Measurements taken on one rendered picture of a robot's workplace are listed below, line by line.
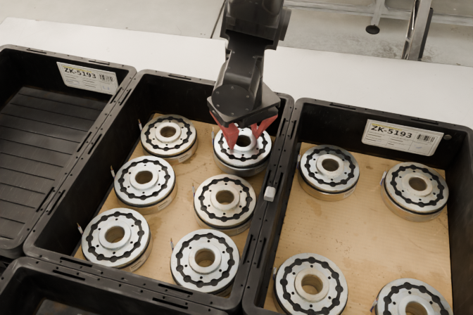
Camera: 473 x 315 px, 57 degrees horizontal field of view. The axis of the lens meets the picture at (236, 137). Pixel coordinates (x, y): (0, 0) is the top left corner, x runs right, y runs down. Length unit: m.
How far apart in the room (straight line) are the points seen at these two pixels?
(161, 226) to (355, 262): 0.31
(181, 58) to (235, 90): 0.70
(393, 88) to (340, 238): 0.58
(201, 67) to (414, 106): 0.56
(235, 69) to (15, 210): 0.46
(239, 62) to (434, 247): 0.43
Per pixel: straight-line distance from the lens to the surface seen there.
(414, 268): 0.74
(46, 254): 0.64
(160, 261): 0.71
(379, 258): 0.74
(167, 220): 0.74
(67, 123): 0.94
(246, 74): 0.55
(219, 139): 0.78
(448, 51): 2.70
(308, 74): 1.21
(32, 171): 0.88
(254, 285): 0.57
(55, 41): 1.41
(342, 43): 2.58
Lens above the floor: 1.46
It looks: 48 degrees down
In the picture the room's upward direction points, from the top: straight up
